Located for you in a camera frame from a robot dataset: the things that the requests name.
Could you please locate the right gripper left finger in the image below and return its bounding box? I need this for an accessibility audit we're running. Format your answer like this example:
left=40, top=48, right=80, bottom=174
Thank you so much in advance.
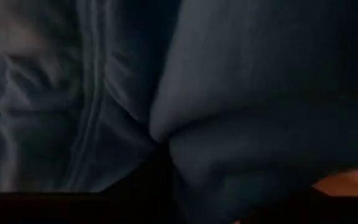
left=0, top=146, right=180, bottom=224

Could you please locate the navy blue garment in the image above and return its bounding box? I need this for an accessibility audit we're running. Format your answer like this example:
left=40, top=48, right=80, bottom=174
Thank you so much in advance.
left=0, top=0, right=358, bottom=224

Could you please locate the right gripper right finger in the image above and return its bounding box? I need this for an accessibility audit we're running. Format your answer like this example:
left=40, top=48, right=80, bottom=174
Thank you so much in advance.
left=244, top=186, right=358, bottom=224

